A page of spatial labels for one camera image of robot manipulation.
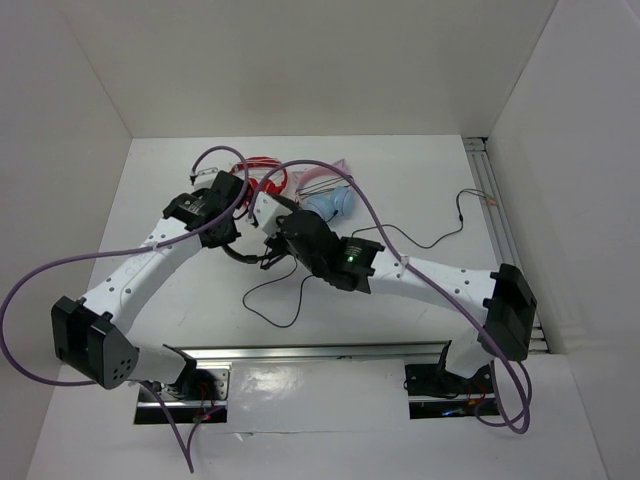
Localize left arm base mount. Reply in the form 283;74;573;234
133;366;231;425

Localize black headset with microphone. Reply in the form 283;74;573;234
222;244;270;267

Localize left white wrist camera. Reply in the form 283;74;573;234
189;167;219;185

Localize pink blue cat headphones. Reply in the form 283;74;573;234
292;159;355;222

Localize aluminium rail front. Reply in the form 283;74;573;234
182;342;445;362

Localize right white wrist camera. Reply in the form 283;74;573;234
249;191;298;237

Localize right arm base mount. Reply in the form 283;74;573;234
403;342;498;419

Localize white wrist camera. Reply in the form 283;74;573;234
189;167;219;185
249;191;298;237

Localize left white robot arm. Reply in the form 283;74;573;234
51;172;246;399

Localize red headphones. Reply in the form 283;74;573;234
229;156;288;206

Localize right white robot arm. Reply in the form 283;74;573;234
256;208;537;392

